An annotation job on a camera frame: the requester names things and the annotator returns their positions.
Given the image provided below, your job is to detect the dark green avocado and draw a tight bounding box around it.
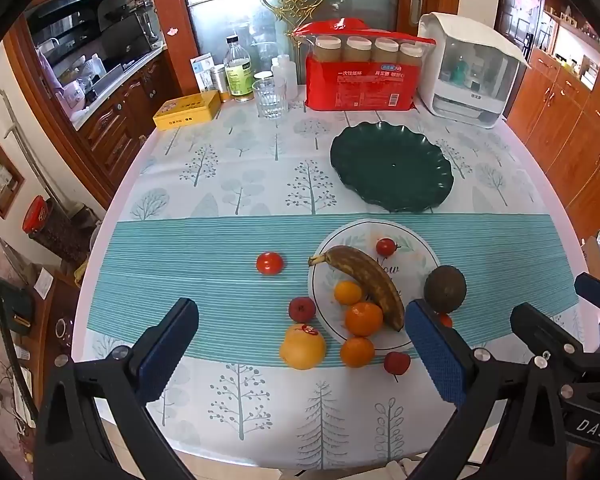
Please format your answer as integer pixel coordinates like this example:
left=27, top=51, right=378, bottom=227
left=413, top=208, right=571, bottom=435
left=423, top=265, right=467, bottom=313

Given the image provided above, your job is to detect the brown spotted banana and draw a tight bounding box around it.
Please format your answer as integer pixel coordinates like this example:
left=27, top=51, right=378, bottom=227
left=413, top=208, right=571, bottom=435
left=307, top=245, right=406, bottom=332

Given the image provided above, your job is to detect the yellow grapefruit with sticker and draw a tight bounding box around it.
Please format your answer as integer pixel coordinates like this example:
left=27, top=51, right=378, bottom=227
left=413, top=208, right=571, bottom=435
left=279, top=323, right=327, bottom=371

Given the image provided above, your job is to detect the wooden kitchen cabinet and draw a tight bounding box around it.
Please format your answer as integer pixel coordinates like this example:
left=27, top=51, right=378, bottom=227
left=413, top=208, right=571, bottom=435
left=75, top=50, right=181, bottom=186

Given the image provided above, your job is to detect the orange tangerine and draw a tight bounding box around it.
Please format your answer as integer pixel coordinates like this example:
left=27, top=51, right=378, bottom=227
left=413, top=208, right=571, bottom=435
left=344, top=302, right=384, bottom=337
left=340, top=336, right=376, bottom=368

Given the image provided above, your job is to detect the wooden wall cabinet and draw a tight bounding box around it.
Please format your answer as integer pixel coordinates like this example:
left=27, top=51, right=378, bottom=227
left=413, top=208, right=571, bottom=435
left=500, top=0, right=600, bottom=236

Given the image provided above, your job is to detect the white leaf print plate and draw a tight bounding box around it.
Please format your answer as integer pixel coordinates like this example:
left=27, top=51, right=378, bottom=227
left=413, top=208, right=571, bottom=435
left=307, top=220, right=441, bottom=351

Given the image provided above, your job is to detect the white and blue carton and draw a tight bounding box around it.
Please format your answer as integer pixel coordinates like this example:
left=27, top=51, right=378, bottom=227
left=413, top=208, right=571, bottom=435
left=190, top=53, right=216, bottom=95

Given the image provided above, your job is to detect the clear glass tumbler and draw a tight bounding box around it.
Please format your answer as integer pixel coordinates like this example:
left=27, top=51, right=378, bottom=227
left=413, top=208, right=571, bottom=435
left=252, top=77, right=287, bottom=120

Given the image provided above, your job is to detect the tree print tablecloth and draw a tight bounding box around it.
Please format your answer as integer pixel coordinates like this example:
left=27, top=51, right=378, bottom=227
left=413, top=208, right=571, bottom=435
left=72, top=87, right=600, bottom=471

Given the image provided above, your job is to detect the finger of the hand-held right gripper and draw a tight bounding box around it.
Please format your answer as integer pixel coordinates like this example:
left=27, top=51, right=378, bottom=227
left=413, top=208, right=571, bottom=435
left=510, top=302, right=586, bottom=363
left=574, top=272, right=600, bottom=321

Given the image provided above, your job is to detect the red paper cup package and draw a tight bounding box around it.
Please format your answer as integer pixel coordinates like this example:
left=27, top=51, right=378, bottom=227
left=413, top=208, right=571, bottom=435
left=290, top=17, right=437, bottom=112

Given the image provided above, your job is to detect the small yellow-orange tangerine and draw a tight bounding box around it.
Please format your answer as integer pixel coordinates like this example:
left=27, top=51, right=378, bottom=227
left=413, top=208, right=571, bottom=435
left=334, top=281, right=363, bottom=306

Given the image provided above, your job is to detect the clear bottle with green label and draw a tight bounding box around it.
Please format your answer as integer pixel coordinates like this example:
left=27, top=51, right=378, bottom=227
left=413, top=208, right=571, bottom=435
left=224, top=35, right=255, bottom=103

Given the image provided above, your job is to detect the white countertop appliance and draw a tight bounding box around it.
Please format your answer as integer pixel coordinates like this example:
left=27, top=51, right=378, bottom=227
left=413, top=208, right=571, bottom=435
left=417, top=11, right=532, bottom=129

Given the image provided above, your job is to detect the metal tin can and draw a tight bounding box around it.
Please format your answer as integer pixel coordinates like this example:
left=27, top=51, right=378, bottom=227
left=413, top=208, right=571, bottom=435
left=210, top=65, right=231, bottom=103

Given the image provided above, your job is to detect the range hood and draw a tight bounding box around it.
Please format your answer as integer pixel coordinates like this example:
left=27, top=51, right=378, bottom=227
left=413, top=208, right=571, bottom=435
left=27, top=0, right=118, bottom=26

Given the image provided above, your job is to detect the dark green scalloped plate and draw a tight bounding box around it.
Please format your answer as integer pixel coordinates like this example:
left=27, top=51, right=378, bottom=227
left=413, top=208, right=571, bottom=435
left=329, top=121, right=455, bottom=213

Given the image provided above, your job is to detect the white plastic bottle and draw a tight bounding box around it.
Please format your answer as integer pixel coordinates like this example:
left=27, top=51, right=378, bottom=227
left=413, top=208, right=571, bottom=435
left=271, top=55, right=297, bottom=100

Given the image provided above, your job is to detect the yellow tin box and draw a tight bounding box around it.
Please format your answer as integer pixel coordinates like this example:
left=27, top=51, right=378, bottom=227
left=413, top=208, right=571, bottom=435
left=153, top=91, right=220, bottom=132

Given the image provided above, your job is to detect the red lid jar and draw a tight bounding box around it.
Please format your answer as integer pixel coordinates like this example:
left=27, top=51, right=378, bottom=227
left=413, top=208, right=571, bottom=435
left=22, top=195, right=91, bottom=263

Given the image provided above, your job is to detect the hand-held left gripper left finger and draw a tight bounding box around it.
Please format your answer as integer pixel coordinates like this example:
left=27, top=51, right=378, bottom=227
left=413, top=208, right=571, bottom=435
left=32, top=298, right=200, bottom=480

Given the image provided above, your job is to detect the small red apple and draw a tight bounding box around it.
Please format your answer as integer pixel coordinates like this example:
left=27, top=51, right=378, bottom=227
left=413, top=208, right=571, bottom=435
left=383, top=351, right=411, bottom=381
left=288, top=296, right=316, bottom=323

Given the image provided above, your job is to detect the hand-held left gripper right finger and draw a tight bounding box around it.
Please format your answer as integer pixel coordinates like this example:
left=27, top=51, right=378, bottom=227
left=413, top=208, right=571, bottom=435
left=404, top=299, right=572, bottom=480

